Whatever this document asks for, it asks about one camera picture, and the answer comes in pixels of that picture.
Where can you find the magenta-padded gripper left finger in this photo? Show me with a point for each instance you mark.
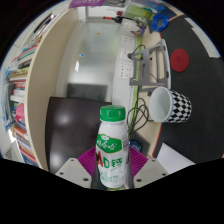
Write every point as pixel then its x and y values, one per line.
pixel 75 173

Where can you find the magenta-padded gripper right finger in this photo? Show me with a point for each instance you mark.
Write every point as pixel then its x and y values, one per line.
pixel 150 173

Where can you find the white drink bottle green cap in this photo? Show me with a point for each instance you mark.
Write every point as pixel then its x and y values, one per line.
pixel 112 150

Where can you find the white paper sheet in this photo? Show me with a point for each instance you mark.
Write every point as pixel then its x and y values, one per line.
pixel 173 160

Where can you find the small blue box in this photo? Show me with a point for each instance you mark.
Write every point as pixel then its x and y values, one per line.
pixel 135 145

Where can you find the black computer monitor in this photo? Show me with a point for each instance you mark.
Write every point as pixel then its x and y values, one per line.
pixel 73 133

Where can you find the black white checkered mug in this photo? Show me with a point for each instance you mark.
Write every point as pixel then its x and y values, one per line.
pixel 163 105

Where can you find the cream shelf unit with books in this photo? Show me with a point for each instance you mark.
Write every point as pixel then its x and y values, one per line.
pixel 36 100

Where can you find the black desk mat red trim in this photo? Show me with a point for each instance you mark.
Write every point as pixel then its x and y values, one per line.
pixel 200 100

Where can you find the flat round red coaster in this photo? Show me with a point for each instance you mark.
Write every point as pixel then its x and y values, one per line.
pixel 179 60

